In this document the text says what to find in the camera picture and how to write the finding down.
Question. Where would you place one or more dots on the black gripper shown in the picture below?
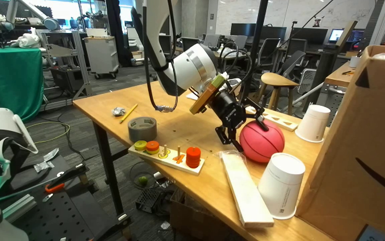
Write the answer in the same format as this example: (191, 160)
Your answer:
(233, 115)

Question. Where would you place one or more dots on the pink rubber basketball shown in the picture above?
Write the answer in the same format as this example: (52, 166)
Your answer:
(259, 145)

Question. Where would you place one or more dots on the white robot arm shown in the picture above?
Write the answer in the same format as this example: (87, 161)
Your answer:
(195, 69)

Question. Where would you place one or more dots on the wooden shape puzzle board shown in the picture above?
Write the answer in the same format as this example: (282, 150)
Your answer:
(277, 119)

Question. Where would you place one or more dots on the white paper cup near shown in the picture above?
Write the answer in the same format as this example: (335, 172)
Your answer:
(279, 185)

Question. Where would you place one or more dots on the white paper cup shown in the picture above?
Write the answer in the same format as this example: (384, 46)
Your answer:
(279, 185)
(313, 123)

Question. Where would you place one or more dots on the round wooden stool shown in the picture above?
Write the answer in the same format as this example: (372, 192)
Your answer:
(277, 82)

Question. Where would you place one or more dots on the wooden peg stacking toy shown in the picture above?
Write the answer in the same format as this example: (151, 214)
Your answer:
(176, 158)

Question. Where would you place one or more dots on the white paper cup far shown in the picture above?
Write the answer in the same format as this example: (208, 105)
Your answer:
(313, 123)

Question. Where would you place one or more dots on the yellow pencil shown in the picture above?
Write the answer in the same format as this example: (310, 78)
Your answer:
(128, 113)

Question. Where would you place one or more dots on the brown cardboard box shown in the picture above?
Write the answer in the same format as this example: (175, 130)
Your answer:
(345, 192)

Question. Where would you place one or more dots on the crumpled foil piece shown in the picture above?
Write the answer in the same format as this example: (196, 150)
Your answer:
(118, 111)

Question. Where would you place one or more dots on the green cloth covered table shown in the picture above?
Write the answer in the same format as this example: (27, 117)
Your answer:
(21, 83)

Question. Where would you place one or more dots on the white VR headset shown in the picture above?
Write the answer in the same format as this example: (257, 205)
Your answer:
(15, 143)

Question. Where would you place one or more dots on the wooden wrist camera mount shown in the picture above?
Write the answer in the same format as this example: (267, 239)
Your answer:
(210, 89)

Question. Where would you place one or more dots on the grey duct tape roll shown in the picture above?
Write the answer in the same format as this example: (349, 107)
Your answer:
(142, 129)

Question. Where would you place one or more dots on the black vertical camera pole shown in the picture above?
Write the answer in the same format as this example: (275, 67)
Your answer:
(255, 43)

